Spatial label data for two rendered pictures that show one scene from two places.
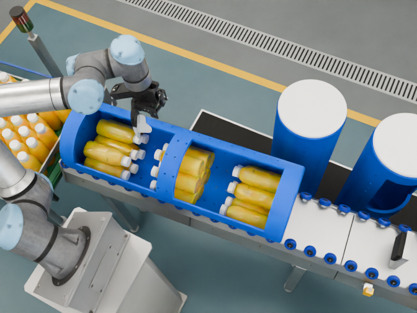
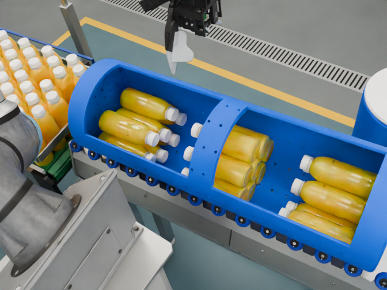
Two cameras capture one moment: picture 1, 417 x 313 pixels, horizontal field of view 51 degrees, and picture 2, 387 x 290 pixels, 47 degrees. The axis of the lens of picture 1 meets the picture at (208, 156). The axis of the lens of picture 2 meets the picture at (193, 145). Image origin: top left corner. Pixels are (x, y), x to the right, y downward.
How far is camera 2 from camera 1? 56 cm
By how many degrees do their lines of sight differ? 13
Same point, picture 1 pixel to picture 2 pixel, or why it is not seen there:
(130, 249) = (139, 250)
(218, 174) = (276, 174)
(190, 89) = not seen: hidden behind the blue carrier
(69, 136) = (82, 95)
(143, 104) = (186, 9)
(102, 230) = (97, 193)
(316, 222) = not seen: outside the picture
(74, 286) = (35, 273)
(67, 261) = (34, 235)
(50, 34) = (94, 52)
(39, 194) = (17, 134)
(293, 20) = (362, 52)
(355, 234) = not seen: outside the picture
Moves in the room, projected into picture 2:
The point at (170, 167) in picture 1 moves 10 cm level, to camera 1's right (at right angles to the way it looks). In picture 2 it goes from (213, 139) to (255, 136)
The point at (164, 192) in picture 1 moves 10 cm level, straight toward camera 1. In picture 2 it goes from (200, 176) to (213, 210)
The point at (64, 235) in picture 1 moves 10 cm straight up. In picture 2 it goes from (40, 194) to (16, 163)
